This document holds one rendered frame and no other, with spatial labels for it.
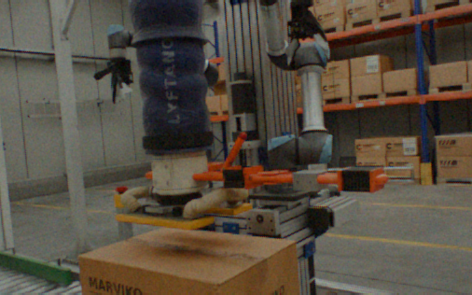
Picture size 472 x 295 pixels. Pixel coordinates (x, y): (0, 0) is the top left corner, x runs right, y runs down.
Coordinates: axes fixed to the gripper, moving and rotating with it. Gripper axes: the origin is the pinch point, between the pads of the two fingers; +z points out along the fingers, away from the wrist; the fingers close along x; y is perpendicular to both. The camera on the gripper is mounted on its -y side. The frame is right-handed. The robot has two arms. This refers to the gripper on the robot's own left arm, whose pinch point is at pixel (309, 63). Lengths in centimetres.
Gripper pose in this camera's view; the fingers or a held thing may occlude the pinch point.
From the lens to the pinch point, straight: 149.8
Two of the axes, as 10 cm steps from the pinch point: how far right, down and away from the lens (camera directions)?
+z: 0.8, 10.0, 0.5
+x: 7.9, -0.3, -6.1
